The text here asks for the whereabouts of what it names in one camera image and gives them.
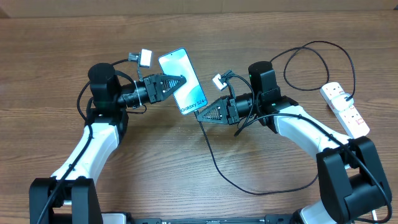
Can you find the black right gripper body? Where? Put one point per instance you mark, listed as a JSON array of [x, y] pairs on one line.
[[233, 114]]

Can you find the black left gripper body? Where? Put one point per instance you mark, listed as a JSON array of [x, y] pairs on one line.
[[150, 83]]

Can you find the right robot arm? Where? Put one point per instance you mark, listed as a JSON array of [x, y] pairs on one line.
[[350, 175]]

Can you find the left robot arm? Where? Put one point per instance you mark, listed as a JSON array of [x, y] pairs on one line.
[[69, 195]]

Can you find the white charger plug adapter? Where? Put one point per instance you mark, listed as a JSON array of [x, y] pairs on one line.
[[341, 102]]

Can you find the white power strip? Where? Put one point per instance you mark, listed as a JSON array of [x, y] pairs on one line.
[[350, 119]]

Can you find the cardboard board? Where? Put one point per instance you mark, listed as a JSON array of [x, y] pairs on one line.
[[82, 8]]

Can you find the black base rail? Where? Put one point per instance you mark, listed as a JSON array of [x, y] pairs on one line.
[[211, 220]]

